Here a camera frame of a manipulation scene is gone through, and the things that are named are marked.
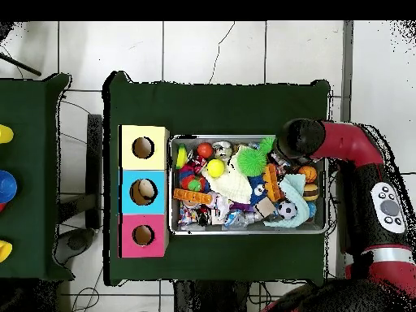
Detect wooden box with three holes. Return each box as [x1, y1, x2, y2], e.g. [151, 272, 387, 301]
[118, 124, 171, 259]

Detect yellow ball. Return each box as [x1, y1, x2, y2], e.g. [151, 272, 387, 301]
[207, 158, 227, 178]

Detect red-orange ball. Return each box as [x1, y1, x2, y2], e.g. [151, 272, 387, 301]
[197, 142, 215, 160]

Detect cream waffle cloth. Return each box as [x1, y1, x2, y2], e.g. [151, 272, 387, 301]
[207, 162, 254, 205]

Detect orange plastic tray block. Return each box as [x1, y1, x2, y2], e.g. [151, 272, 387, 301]
[173, 188, 212, 206]

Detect large green spiky ball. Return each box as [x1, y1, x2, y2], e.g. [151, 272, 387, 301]
[236, 145, 269, 176]

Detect blue furry googly-eyed toy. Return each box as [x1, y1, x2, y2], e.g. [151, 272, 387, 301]
[249, 174, 269, 208]

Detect green cloth table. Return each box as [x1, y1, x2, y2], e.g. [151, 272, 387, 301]
[0, 73, 74, 282]
[103, 70, 334, 287]

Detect orange plastic toy piece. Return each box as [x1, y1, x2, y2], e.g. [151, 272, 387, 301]
[264, 163, 284, 202]

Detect small soccer ball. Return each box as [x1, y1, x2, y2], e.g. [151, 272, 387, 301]
[278, 202, 297, 221]

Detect mint green cloth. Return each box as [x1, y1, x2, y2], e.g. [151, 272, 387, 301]
[265, 174, 312, 230]

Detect black floor stand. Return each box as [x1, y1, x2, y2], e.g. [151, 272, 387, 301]
[57, 115, 105, 258]

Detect blue round cap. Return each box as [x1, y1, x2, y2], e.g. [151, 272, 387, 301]
[0, 170, 18, 212]

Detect yellow cone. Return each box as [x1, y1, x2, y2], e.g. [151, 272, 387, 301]
[0, 124, 14, 144]
[0, 240, 14, 263]

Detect black rod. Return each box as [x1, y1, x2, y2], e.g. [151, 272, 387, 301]
[0, 51, 41, 77]

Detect wire mesh bin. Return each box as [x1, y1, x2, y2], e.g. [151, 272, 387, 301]
[168, 135, 329, 236]

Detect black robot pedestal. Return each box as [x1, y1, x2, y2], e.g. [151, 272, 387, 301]
[172, 280, 261, 312]

